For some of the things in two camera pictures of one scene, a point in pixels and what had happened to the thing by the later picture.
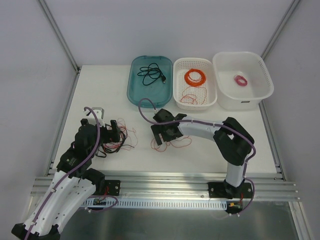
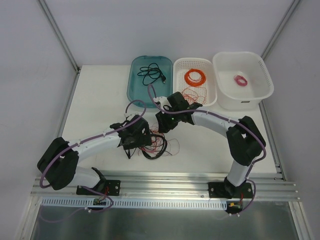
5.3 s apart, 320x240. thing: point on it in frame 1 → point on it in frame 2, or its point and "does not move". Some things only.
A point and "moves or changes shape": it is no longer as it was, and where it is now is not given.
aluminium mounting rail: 264,186 does not move
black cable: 101,152 → 160,153
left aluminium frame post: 43,3 does not move
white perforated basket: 194,82 does not move
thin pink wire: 130,140 moves or changes shape
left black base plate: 112,187 does not move
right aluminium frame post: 280,28 does not move
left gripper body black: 110,131 → 137,141
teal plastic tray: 150,76 does not move
